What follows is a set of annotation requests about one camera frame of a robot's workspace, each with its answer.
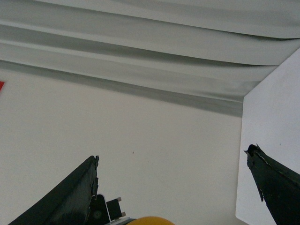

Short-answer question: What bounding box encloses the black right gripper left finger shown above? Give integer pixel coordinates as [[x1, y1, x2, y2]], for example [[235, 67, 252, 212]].
[[10, 156, 99, 225]]

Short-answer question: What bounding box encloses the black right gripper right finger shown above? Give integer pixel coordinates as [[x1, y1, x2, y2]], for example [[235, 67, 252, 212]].
[[245, 144, 300, 225]]

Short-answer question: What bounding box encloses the yellow mushroom push button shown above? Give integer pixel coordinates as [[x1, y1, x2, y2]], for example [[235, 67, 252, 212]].
[[86, 194, 175, 225]]

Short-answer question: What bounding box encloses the red mushroom push button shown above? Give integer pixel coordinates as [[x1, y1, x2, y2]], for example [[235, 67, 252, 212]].
[[0, 81, 5, 91]]

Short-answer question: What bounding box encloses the white draped curtain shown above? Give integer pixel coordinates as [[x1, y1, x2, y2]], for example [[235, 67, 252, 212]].
[[0, 0, 300, 117]]

